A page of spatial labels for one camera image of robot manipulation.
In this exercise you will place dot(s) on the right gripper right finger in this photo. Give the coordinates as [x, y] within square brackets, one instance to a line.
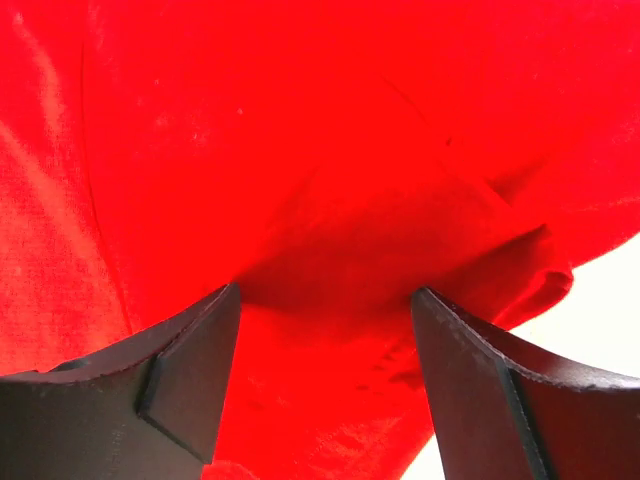
[504, 408]

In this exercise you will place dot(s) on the red t shirt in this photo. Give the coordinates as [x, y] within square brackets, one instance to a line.
[330, 158]

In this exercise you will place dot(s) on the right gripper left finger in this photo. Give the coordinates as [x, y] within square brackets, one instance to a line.
[147, 407]

